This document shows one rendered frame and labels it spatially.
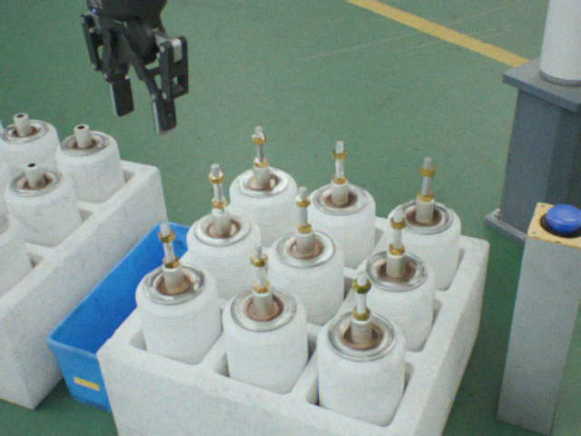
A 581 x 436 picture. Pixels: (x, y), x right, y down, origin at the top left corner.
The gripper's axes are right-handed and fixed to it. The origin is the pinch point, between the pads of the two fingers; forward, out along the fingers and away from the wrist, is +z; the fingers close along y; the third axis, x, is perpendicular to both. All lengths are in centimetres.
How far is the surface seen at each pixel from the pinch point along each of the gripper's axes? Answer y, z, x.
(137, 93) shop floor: -90, 45, 61
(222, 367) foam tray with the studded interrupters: 7.6, 31.9, 0.9
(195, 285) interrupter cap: 2.8, 22.4, 1.9
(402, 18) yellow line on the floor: -66, 42, 141
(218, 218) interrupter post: -2.7, 19.8, 10.9
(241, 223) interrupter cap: -1.8, 21.9, 14.1
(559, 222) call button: 33.5, 14.0, 29.4
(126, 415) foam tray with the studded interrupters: -2.3, 40.5, -7.5
